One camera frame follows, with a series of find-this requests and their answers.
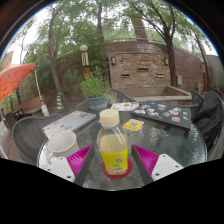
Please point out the silver laptop with stickers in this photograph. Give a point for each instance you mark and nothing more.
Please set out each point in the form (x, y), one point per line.
(68, 121)

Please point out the wooden bench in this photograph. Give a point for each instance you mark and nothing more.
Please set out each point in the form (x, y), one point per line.
(30, 106)

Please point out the clear bottle with yellow label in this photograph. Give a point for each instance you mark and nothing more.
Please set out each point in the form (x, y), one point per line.
(113, 146)

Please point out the orange patio umbrella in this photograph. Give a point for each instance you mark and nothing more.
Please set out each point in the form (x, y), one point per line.
(15, 78)

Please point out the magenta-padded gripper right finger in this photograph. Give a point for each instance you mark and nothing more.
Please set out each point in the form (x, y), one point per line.
(166, 166)

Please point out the yellow card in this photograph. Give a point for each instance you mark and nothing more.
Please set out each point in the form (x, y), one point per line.
(133, 124)

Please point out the grey wicker chair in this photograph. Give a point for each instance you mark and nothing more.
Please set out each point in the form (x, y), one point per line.
(28, 136)
(218, 150)
(120, 96)

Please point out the blue and yellow striped cone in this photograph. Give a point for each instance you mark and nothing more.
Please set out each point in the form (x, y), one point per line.
(60, 103)

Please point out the white ceramic mug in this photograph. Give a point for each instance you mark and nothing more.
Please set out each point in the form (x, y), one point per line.
(63, 145)

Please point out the black backpack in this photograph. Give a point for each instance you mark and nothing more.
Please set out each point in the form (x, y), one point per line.
(210, 116)

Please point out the lamp post with white globe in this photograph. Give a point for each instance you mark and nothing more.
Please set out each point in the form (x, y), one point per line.
(85, 61)

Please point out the potted green plant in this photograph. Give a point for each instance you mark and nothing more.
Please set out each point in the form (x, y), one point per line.
(95, 88)

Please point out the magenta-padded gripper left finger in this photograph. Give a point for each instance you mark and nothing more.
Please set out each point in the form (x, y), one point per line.
(59, 166)

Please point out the white sticker sheet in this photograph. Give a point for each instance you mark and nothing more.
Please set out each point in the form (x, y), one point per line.
(125, 106)

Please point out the white umbrella pole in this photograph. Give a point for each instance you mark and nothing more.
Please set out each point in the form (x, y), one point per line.
(45, 110)

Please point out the grey wall box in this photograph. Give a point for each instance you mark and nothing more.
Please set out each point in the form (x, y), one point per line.
(179, 80)

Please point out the wall lamp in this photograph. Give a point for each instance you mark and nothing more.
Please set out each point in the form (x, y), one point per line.
(113, 60)
(166, 61)

